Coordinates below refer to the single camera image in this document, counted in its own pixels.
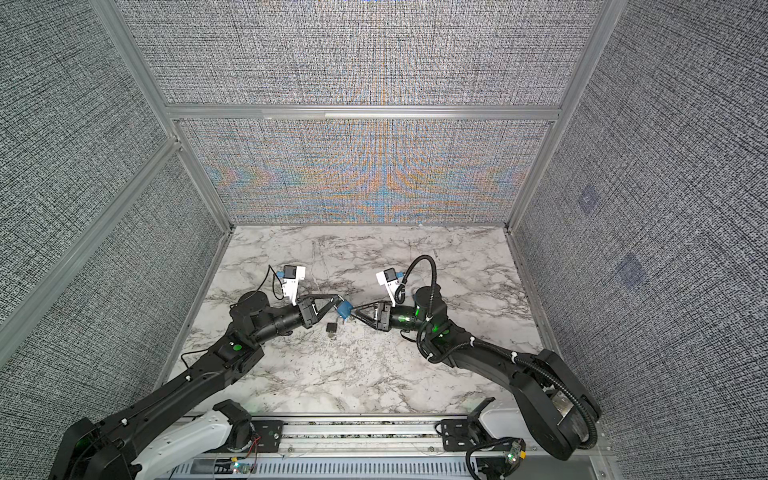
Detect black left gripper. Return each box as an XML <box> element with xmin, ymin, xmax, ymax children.
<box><xmin>254</xmin><ymin>295</ymin><xmax>340</xmax><ymax>348</ymax></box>

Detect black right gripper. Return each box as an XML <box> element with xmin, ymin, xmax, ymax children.
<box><xmin>352</xmin><ymin>301</ymin><xmax>435</xmax><ymax>338</ymax></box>

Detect blue padlock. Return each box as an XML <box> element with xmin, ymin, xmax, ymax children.
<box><xmin>336</xmin><ymin>300</ymin><xmax>353</xmax><ymax>321</ymax></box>

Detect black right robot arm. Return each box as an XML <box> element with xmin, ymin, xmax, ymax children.
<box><xmin>350</xmin><ymin>287</ymin><xmax>602</xmax><ymax>460</ymax></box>

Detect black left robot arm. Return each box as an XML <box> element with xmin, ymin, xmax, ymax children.
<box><xmin>49</xmin><ymin>291</ymin><xmax>342</xmax><ymax>479</ymax></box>

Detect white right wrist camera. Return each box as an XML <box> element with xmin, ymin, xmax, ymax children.
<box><xmin>376</xmin><ymin>268</ymin><xmax>406</xmax><ymax>306</ymax></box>

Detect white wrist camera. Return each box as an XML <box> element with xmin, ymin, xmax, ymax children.
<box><xmin>376</xmin><ymin>268</ymin><xmax>406</xmax><ymax>306</ymax></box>
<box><xmin>278</xmin><ymin>265</ymin><xmax>306</xmax><ymax>306</ymax></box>

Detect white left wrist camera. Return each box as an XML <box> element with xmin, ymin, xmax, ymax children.
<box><xmin>278</xmin><ymin>265</ymin><xmax>306</xmax><ymax>306</ymax></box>

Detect black corrugated cable conduit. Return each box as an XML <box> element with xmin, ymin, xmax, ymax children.
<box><xmin>403</xmin><ymin>254</ymin><xmax>600</xmax><ymax>451</ymax></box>

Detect aluminium front frame rail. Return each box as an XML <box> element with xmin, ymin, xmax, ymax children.
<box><xmin>101</xmin><ymin>413</ymin><xmax>625</xmax><ymax>480</ymax></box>

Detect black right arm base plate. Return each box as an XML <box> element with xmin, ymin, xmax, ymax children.
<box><xmin>434</xmin><ymin>417</ymin><xmax>526</xmax><ymax>454</ymax></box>

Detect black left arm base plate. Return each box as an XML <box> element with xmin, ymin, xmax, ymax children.
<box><xmin>207</xmin><ymin>419</ymin><xmax>285</xmax><ymax>456</ymax></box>

